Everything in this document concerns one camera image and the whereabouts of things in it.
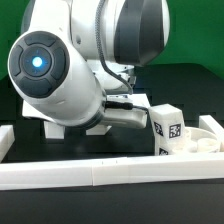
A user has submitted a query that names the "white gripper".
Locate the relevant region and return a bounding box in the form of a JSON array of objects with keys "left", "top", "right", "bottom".
[{"left": 101, "top": 109, "right": 147, "bottom": 129}]

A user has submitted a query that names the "white round stool seat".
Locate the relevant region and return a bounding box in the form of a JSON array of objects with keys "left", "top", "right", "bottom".
[{"left": 153, "top": 125, "right": 222, "bottom": 156}]

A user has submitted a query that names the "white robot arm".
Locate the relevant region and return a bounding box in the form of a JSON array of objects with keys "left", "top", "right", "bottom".
[{"left": 8, "top": 0, "right": 170, "bottom": 129}]

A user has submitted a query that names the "white marker sheet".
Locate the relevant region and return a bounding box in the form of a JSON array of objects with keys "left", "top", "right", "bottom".
[{"left": 22, "top": 94, "right": 150, "bottom": 121}]

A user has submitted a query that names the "white U-shaped fence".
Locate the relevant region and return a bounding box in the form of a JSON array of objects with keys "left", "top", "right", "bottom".
[{"left": 0, "top": 115, "right": 224, "bottom": 190}]

